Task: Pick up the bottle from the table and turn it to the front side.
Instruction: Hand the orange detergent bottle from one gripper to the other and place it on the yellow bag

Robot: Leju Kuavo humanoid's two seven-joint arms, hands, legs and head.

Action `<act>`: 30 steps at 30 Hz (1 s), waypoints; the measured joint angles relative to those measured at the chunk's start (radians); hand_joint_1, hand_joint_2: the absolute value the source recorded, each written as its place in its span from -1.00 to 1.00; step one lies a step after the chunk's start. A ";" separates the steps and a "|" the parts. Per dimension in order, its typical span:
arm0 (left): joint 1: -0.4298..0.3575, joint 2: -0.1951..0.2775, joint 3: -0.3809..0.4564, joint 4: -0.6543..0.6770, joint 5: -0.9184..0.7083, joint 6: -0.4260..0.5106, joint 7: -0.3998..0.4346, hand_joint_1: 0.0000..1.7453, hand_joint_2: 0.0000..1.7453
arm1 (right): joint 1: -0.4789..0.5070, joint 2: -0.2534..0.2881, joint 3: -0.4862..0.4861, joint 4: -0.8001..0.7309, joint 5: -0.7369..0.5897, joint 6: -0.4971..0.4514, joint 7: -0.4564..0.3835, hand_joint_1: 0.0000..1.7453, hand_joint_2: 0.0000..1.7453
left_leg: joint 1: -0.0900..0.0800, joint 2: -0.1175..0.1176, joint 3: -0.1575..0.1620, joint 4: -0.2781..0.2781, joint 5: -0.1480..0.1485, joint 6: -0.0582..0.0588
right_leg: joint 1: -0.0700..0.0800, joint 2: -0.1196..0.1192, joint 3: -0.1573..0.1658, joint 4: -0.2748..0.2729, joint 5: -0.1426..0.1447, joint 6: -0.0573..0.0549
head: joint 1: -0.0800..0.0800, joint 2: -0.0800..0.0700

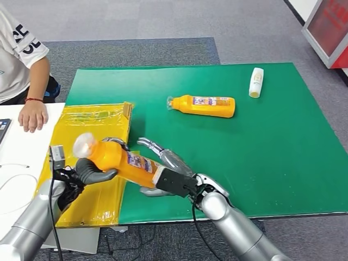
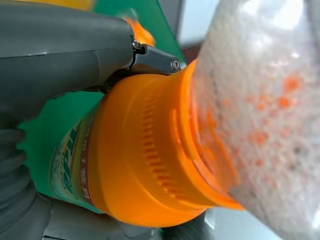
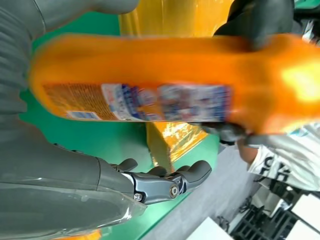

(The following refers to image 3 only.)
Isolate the black frame structure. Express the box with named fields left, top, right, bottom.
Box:
left=229, top=195, right=300, bottom=240

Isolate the person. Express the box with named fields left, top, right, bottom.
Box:
left=235, top=19, right=320, bottom=193

